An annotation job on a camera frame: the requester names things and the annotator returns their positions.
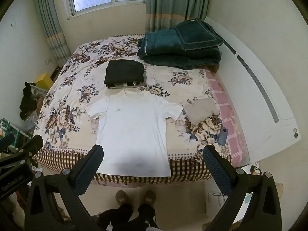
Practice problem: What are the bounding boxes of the white headboard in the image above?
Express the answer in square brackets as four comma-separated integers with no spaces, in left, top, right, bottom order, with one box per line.
[204,17,301,164]

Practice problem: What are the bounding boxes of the cables with plug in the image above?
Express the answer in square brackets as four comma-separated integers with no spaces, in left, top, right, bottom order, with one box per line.
[249,165,263,176]

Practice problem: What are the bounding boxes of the floral blanket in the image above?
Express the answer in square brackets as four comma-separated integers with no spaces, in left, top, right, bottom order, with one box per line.
[32,34,243,188]

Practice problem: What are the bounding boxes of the person's left shoe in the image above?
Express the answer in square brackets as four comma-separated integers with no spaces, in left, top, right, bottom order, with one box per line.
[115,190,129,205]

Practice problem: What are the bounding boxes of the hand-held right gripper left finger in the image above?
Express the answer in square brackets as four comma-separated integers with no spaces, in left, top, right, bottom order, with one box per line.
[24,145,105,231]

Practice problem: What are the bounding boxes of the person's shoe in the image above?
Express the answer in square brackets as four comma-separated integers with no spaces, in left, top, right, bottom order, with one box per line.
[115,190,129,205]
[143,191,157,205]

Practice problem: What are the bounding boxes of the black hanging cloth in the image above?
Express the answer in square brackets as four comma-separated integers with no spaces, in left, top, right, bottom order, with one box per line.
[19,82,37,121]

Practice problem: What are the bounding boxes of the white towel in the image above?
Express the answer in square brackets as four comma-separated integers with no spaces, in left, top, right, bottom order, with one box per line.
[86,89,184,177]

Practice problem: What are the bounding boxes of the pink plaid bed sheet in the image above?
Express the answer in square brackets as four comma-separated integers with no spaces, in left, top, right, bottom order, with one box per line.
[204,69,251,167]

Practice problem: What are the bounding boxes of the dark green pillow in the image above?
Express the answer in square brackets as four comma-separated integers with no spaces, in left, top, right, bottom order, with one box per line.
[174,18,225,51]

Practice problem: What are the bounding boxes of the black folded clothes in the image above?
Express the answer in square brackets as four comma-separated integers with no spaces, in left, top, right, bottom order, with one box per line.
[104,60,145,88]

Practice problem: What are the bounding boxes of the yellow box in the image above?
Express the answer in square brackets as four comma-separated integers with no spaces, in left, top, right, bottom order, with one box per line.
[36,73,54,89]

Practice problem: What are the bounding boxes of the dark green folded quilt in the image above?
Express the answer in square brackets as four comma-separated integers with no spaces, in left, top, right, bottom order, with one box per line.
[137,29,222,68]

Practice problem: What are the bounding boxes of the green striped curtain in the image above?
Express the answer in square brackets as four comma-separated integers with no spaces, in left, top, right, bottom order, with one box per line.
[32,0,71,66]
[146,0,213,33]

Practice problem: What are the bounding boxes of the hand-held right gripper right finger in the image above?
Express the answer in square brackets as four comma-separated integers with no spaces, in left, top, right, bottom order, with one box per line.
[202,145,283,231]

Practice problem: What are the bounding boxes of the beige folded cloth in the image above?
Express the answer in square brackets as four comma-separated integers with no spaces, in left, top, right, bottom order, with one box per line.
[183,98,220,126]

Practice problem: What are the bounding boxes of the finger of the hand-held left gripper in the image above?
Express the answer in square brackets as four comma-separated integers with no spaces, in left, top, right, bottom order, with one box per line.
[0,135,44,173]
[0,133,15,153]

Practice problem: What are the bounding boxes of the grey smartphone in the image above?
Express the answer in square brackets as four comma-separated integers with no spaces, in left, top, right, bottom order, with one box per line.
[217,126,228,146]

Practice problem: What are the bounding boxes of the person's right leg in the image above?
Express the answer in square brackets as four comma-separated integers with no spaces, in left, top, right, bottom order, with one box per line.
[137,203,158,231]

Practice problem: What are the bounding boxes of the green shelf rack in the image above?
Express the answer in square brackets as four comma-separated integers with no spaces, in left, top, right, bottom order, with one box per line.
[0,118,27,154]

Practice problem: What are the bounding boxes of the white plastic basket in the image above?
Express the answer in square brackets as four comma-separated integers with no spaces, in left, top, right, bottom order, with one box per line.
[33,87,49,98]

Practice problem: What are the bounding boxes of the person's right shoe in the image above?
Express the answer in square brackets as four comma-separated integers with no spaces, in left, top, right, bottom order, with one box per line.
[143,191,157,205]

